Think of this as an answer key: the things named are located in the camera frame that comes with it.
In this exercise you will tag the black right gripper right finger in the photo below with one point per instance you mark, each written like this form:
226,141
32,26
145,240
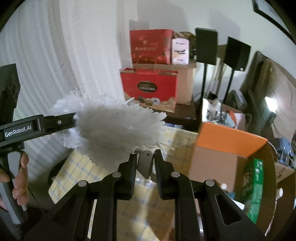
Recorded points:
203,211

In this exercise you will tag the red chocolate gift bag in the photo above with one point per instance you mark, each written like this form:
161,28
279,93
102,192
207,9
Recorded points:
156,89

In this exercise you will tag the black speaker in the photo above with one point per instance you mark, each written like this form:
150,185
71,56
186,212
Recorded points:
236,57
206,53

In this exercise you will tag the red gift box top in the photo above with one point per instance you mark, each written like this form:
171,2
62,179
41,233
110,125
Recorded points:
151,46

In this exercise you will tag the green Darlie toothpaste box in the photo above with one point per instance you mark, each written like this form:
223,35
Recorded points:
252,188

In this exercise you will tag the white fluffy duster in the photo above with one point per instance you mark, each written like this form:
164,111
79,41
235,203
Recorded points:
108,130

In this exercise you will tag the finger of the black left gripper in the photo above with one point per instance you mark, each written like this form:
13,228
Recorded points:
52,124

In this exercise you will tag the pink white tissue pack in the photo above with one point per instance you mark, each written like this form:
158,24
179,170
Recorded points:
180,51

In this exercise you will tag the yellow checked tablecloth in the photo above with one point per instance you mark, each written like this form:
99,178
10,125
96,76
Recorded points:
134,203

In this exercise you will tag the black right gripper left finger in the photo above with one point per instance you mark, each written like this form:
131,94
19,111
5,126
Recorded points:
88,211

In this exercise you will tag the bright lamp device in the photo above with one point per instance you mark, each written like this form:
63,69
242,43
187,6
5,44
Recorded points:
271,105

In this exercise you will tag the dark wooden side table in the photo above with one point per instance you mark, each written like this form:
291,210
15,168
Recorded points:
185,115

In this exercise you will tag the black speaker left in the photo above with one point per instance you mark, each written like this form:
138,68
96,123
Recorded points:
206,53

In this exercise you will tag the framed wall painting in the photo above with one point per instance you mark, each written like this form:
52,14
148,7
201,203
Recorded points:
267,10

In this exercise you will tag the person left hand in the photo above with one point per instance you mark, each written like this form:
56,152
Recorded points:
20,191

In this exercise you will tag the black speaker right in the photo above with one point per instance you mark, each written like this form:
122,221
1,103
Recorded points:
236,57

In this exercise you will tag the brown sofa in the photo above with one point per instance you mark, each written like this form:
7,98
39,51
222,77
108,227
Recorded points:
265,77

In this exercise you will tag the orange cardboard box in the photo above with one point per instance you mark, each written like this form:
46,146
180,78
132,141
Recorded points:
221,153

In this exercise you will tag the small white bottle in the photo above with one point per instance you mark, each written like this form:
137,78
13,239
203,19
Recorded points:
223,186

